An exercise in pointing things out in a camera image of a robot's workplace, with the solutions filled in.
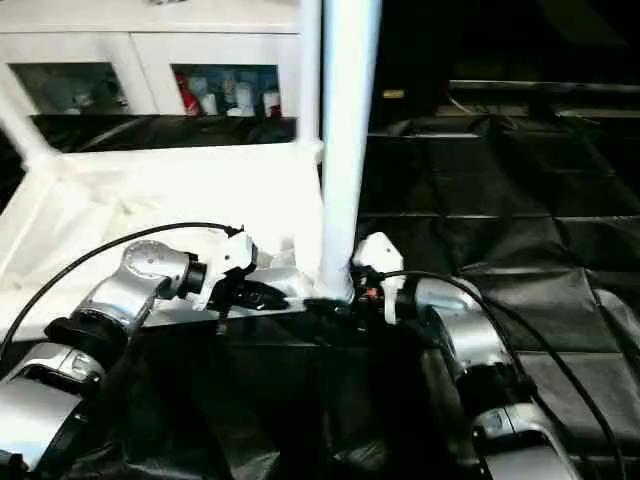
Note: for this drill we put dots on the white plastic table top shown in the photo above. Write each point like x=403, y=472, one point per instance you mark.
x=175, y=190

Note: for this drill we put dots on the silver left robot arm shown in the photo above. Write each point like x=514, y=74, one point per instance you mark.
x=135, y=285

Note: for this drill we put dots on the long dark metal bar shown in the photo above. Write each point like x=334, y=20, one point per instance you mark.
x=550, y=86

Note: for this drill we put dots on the patterned mug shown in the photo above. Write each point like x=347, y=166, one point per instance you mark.
x=160, y=2

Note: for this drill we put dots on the small yellow label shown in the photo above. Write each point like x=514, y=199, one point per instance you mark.
x=393, y=94

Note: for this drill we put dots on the white jar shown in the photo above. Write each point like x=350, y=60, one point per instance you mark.
x=272, y=105

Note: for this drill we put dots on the white glass-door cabinet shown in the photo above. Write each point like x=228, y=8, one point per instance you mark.
x=150, y=45

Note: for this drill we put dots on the black shiny mat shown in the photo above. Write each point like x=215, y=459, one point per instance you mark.
x=500, y=200

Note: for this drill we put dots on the red bottle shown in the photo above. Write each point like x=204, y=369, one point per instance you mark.
x=189, y=100

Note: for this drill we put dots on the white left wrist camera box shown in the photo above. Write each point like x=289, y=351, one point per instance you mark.
x=230, y=257

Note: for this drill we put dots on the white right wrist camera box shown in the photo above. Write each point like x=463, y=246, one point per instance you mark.
x=380, y=252

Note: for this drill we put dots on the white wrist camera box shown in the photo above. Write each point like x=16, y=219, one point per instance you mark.
x=230, y=257
x=380, y=252

